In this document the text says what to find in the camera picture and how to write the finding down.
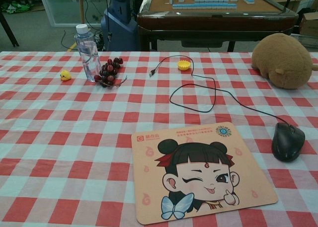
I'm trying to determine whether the dark red grape bunch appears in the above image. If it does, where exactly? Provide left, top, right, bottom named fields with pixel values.
left=93, top=57, right=128, bottom=88

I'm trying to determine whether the brown plush capybara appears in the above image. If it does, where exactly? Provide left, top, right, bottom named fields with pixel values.
left=251, top=33, right=318, bottom=90

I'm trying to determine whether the blue machine base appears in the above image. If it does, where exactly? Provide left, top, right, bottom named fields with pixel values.
left=100, top=0, right=140, bottom=52

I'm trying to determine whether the green object on floor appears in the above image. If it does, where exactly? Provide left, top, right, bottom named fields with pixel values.
left=0, top=0, right=34, bottom=14

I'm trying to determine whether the long blue mahjong tile row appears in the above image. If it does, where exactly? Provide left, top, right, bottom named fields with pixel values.
left=172, top=3, right=238, bottom=10

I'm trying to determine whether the brown mahjong table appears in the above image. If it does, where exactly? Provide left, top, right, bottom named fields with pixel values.
left=137, top=0, right=299, bottom=52

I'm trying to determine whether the cartoon girl mouse pad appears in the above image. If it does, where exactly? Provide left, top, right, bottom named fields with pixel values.
left=131, top=121, right=279, bottom=226

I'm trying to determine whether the white plastic crate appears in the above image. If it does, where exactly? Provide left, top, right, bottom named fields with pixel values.
left=291, top=34, right=318, bottom=48

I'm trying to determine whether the black mouse cable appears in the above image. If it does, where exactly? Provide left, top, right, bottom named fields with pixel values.
left=149, top=55, right=291, bottom=127

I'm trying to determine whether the red white checkered tablecloth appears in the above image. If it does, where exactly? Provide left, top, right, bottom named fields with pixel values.
left=0, top=51, right=318, bottom=227

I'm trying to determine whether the open cardboard box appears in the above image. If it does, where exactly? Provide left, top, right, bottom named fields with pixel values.
left=299, top=12, right=318, bottom=38

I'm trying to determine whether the wooden post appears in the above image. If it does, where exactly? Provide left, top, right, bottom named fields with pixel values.
left=78, top=0, right=85, bottom=24

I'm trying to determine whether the clear plastic water bottle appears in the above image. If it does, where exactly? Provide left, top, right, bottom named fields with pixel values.
left=74, top=24, right=101, bottom=83

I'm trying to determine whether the hanging black cable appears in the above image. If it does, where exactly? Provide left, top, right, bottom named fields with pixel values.
left=105, top=0, right=112, bottom=43

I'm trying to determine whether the small yellow chick toy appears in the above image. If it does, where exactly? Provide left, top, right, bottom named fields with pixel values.
left=59, top=70, right=73, bottom=82

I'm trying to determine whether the yellow fluted cup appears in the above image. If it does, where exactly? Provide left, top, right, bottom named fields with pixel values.
left=176, top=60, right=192, bottom=71

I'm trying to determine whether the black table leg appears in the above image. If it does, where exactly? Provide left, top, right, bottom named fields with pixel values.
left=0, top=10, right=19, bottom=48

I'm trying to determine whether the black computer mouse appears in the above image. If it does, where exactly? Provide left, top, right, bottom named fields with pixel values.
left=271, top=122, right=306, bottom=162

